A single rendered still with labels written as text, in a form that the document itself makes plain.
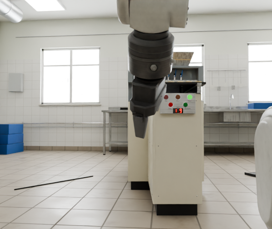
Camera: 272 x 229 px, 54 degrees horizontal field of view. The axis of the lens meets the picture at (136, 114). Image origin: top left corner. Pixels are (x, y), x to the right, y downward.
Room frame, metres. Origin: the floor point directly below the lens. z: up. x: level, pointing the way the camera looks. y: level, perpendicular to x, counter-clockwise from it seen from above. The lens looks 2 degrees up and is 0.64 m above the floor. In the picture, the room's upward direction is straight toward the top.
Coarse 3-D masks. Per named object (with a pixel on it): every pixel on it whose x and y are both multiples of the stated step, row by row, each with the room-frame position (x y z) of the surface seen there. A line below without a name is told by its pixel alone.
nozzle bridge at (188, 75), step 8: (128, 72) 2.50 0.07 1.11; (176, 72) 2.59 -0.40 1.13; (184, 72) 2.59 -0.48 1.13; (192, 72) 2.59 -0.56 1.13; (200, 72) 2.50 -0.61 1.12; (128, 80) 2.50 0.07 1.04; (168, 80) 2.54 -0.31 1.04; (176, 80) 2.54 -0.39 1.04; (184, 80) 2.54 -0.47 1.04; (192, 80) 2.54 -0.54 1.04; (200, 80) 2.50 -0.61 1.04; (128, 88) 2.61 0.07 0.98; (128, 96) 2.61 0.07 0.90
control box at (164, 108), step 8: (168, 96) 1.78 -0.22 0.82; (184, 96) 1.78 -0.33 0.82; (192, 96) 1.78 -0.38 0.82; (160, 104) 1.78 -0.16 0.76; (176, 104) 1.78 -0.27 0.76; (192, 104) 1.78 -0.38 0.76; (160, 112) 1.78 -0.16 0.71; (168, 112) 1.78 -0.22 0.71; (176, 112) 1.78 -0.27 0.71; (184, 112) 1.78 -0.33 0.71; (192, 112) 1.78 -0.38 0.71
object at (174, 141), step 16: (160, 128) 1.81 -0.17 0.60; (176, 128) 1.81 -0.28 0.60; (192, 128) 1.81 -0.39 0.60; (160, 144) 1.81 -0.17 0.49; (176, 144) 1.81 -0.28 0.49; (192, 144) 1.81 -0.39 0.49; (160, 160) 1.81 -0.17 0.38; (176, 160) 1.81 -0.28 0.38; (192, 160) 1.81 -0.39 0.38; (160, 176) 1.81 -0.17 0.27; (176, 176) 1.81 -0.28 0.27; (192, 176) 1.81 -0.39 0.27; (160, 192) 1.81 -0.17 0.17; (176, 192) 1.81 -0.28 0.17; (192, 192) 1.81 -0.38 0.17; (160, 208) 1.84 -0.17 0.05; (176, 208) 1.84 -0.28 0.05; (192, 208) 1.84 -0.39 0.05
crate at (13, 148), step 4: (0, 144) 5.25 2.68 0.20; (4, 144) 5.24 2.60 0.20; (8, 144) 5.28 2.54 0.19; (12, 144) 5.41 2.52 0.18; (16, 144) 5.55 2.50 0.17; (20, 144) 5.70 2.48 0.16; (0, 148) 5.25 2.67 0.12; (4, 148) 5.24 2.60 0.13; (8, 148) 5.28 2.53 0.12; (12, 148) 5.41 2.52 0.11; (16, 148) 5.55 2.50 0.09; (20, 148) 5.70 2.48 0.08; (0, 152) 5.25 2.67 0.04; (4, 152) 5.24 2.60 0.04; (8, 152) 5.28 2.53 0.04; (12, 152) 5.41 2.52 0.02; (16, 152) 5.56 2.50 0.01
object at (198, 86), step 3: (198, 84) 1.78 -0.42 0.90; (201, 84) 1.78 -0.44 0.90; (192, 87) 1.92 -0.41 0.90; (195, 87) 1.84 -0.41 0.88; (198, 87) 1.78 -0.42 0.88; (186, 90) 2.15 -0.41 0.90; (189, 90) 2.04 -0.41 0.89; (192, 90) 1.93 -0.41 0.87; (195, 90) 1.84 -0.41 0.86; (198, 90) 1.78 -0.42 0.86; (198, 93) 1.81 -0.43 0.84
